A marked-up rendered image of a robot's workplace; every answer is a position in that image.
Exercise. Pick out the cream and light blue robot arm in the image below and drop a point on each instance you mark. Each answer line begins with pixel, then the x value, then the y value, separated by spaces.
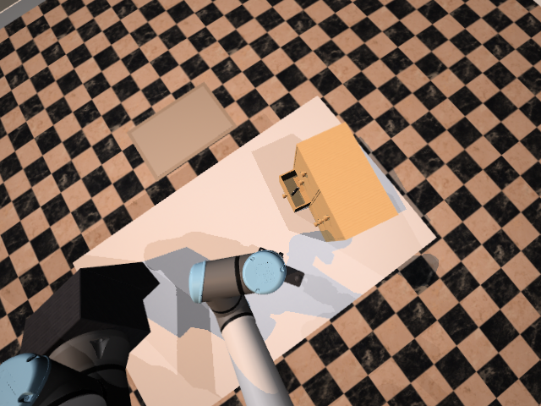
pixel 90 369

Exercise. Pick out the light wooden chest of drawers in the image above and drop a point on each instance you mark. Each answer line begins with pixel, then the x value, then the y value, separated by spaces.
pixel 349 185

